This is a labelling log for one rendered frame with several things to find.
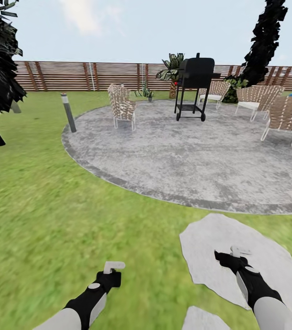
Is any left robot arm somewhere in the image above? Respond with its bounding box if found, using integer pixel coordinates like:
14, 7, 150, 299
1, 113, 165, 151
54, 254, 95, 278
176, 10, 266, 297
32, 261, 125, 330

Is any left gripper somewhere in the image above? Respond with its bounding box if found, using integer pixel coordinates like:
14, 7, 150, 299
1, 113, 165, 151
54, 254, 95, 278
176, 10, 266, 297
96, 271, 121, 290

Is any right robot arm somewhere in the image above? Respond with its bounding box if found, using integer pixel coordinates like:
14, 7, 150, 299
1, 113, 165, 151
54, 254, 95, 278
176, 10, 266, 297
215, 245, 292, 330

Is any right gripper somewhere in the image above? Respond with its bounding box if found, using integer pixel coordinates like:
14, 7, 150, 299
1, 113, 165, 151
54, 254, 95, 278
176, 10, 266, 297
215, 251, 248, 270

